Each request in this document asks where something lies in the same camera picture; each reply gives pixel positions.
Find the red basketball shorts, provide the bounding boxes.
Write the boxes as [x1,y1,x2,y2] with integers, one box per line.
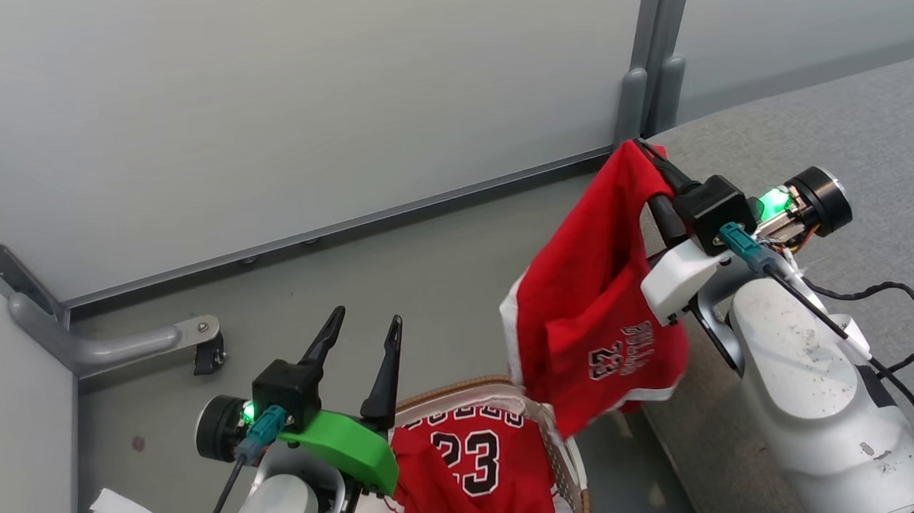
[491,137,695,443]

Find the wicker laundry basket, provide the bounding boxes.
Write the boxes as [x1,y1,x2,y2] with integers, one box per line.
[389,370,594,513]

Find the grey partition foot bar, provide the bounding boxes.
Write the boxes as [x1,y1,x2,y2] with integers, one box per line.
[7,283,223,384]

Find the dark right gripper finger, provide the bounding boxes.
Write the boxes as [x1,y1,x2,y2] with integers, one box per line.
[648,193,689,249]
[634,135,702,200]

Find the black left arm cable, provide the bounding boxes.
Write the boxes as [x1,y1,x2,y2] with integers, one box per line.
[189,404,294,513]

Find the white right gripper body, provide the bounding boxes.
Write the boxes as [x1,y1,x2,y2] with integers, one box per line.
[637,235,736,328]

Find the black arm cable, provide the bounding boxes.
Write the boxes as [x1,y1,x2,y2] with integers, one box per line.
[189,404,294,513]
[718,212,914,467]

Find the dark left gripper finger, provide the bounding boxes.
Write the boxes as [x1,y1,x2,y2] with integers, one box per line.
[355,315,409,433]
[295,305,349,369]

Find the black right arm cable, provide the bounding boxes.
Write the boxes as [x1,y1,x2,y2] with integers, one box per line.
[718,212,914,467]

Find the red number 23 jersey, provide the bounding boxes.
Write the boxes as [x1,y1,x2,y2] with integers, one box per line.
[383,398,559,513]

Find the grey partition post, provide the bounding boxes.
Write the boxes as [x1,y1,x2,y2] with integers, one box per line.
[606,0,707,144]

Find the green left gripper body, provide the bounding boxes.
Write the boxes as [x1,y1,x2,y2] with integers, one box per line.
[277,406,402,502]

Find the black caster wheel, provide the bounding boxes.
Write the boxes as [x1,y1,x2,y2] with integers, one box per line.
[191,331,228,377]

